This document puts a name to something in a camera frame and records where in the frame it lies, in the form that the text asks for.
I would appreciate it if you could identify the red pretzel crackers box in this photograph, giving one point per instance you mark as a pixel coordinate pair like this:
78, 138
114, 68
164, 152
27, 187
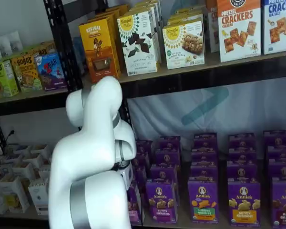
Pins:
212, 26

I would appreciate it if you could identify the purple Annie's box green patch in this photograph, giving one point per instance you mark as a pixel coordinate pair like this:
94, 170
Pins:
205, 140
202, 202
203, 172
203, 156

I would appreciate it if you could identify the cheddar pretzel crackers box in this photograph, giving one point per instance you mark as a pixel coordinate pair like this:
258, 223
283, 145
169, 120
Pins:
239, 31

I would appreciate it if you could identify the blue Z Bar box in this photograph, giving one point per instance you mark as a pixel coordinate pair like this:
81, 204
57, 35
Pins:
51, 71

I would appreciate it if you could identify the purple Annie's box brown patch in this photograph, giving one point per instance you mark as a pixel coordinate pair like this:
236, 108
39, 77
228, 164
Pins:
284, 202
277, 138
280, 153
282, 169

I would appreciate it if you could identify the purple Annie's box pink patch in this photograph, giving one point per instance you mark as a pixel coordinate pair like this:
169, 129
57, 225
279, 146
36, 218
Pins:
135, 205
141, 176

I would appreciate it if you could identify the black wall plug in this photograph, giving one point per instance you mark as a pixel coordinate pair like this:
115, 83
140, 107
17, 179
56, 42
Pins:
10, 133

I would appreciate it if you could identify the green Bobo's box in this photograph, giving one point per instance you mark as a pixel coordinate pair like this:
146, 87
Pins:
2, 78

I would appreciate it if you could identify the white backdrop cloth teal logo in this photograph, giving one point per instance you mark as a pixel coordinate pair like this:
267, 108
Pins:
252, 112

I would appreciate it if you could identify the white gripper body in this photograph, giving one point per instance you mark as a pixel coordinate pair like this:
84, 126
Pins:
128, 177

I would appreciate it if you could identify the Simple Mills bar box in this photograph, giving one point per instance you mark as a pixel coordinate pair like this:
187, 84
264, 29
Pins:
183, 45
186, 17

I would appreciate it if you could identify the white chocolate-pattern box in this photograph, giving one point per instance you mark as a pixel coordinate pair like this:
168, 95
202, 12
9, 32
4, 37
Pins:
137, 43

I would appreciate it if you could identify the yellow Bobo's box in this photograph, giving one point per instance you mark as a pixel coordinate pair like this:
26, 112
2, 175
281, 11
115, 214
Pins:
26, 74
44, 50

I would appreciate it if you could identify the purple Annie's box orange patch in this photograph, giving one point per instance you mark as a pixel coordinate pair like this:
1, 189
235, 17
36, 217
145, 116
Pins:
242, 173
244, 205
242, 140
240, 156

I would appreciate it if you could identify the orange Revival snack box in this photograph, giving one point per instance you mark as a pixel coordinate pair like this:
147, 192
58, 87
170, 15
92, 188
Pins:
97, 50
120, 8
114, 16

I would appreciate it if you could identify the Simple Mills dark cookie box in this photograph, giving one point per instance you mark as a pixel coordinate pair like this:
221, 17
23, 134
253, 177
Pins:
145, 6

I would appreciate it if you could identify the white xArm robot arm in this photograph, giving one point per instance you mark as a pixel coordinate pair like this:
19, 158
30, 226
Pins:
90, 155

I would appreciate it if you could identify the sea salt pretzel crackers box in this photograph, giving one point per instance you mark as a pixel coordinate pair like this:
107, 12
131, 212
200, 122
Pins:
280, 26

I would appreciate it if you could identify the black metal shelf rack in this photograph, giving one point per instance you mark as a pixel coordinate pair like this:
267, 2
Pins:
181, 84

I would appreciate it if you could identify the purple Annie's box violet patch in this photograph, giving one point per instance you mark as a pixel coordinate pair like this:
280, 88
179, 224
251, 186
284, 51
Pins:
163, 173
162, 202
168, 157
169, 143

